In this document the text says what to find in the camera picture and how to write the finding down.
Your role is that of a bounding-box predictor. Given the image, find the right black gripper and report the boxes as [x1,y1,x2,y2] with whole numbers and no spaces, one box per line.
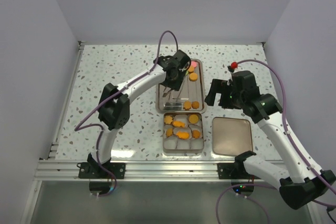
[205,78,245,110]

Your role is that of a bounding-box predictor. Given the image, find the orange swirl round cookie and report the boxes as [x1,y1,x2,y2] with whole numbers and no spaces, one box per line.
[192,101,200,109]

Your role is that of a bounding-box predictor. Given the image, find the steel serving tongs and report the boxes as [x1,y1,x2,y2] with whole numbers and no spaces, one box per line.
[160,87,183,111]

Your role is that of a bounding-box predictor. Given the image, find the orange dotted round cookie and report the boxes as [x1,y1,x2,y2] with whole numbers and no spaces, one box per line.
[188,114,199,124]

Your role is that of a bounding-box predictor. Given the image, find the gold tin lid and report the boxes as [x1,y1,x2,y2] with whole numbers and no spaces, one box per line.
[212,117,253,156]

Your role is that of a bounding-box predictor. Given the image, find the plain orange round cookie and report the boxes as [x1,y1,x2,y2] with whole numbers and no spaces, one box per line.
[192,130,201,139]

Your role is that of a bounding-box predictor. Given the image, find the gold square cookie tin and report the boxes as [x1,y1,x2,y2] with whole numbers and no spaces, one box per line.
[162,112,204,155]

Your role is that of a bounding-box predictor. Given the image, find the orange fish cookie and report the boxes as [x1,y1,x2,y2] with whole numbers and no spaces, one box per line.
[172,121,186,127]
[175,131,190,140]

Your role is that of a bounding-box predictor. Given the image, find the orange ridged flower cookie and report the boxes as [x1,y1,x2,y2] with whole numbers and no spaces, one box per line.
[166,127,174,137]

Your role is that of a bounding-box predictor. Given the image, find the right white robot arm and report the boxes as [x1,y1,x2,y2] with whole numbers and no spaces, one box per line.
[205,71,335,210]

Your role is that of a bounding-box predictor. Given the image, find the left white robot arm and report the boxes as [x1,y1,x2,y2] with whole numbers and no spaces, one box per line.
[88,50,191,178]

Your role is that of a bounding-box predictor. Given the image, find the steel baking tray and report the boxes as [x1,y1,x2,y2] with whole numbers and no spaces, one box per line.
[155,59,207,114]

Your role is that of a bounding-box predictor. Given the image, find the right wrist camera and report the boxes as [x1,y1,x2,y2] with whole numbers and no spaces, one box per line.
[227,61,238,73]

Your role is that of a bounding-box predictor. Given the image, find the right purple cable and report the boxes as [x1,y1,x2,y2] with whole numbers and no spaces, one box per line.
[215,59,336,224]

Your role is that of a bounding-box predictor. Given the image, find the purple cable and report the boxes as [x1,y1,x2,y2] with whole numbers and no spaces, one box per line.
[215,59,336,224]
[75,30,179,197]

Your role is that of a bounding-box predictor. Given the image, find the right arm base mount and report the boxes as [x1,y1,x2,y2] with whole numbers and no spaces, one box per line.
[217,162,253,180]

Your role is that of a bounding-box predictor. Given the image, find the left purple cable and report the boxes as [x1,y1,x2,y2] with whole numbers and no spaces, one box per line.
[75,30,179,197]

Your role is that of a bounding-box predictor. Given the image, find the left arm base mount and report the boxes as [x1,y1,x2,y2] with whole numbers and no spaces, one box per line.
[77,162,125,179]

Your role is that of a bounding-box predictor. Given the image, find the aluminium front rail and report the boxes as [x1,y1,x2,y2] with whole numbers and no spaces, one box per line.
[34,159,310,183]

